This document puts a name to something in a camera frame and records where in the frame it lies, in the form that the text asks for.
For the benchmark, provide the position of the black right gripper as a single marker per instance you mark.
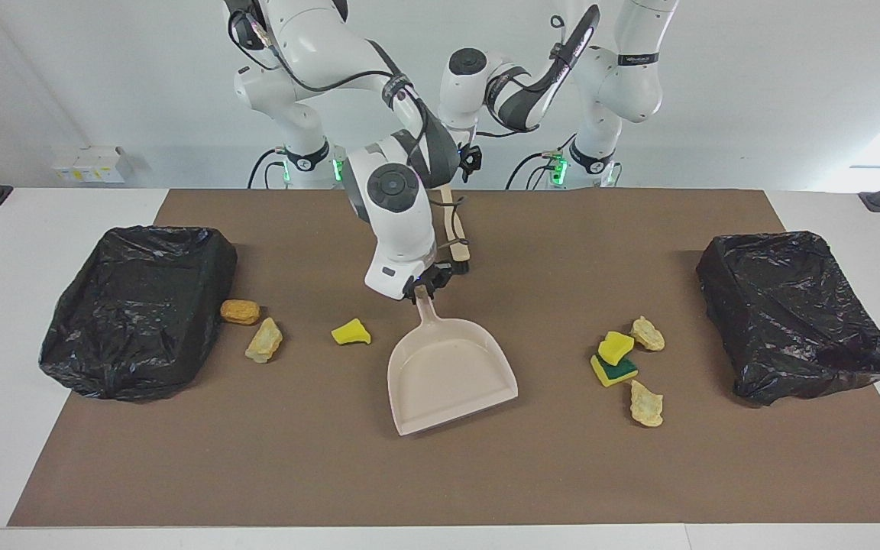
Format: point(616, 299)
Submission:
point(431, 276)

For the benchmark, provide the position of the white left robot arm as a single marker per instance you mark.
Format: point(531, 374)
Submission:
point(631, 84)

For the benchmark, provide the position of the bin lined with black bag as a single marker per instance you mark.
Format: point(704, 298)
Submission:
point(791, 321)
point(134, 321)

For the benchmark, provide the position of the plain yellow sponge block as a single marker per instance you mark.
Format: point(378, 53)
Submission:
point(616, 346)

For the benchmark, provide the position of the small yellow sponge wedge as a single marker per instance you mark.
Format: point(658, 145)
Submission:
point(350, 332)

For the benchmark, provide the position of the beige foam chunk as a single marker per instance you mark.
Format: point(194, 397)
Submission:
point(646, 405)
point(648, 334)
point(264, 341)

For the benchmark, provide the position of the yellow sponge with green pad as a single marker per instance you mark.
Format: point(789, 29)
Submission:
point(616, 373)

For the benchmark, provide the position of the beige plastic dustpan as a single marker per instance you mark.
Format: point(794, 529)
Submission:
point(448, 367)

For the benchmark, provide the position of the brown table mat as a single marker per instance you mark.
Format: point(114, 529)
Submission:
point(440, 473)

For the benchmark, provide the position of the white box with yellow labels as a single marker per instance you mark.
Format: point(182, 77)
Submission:
point(92, 164)

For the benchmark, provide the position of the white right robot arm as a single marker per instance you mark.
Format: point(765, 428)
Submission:
point(394, 191)

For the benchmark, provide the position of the beige hand brush black bristles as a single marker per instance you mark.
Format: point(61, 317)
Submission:
point(461, 252)

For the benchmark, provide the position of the orange-brown bread roll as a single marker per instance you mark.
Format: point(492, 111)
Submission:
point(240, 312)

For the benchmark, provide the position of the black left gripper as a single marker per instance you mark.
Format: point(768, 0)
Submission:
point(470, 160)

